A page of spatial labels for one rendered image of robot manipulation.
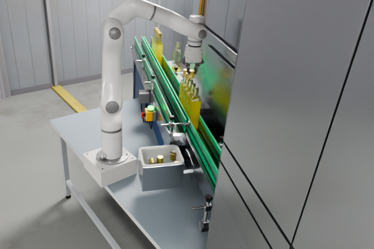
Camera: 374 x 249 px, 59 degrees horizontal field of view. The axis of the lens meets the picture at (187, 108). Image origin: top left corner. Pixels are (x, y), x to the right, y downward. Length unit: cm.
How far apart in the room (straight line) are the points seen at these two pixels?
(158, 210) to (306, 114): 137
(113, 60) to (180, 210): 87
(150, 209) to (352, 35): 153
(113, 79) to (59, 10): 315
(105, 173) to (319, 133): 153
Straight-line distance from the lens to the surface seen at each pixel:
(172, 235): 173
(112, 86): 178
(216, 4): 200
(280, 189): 66
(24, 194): 321
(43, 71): 498
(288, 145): 62
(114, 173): 197
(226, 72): 175
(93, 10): 504
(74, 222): 287
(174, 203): 189
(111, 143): 193
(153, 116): 224
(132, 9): 172
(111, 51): 173
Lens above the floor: 204
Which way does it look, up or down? 27 degrees down
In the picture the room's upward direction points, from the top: 5 degrees clockwise
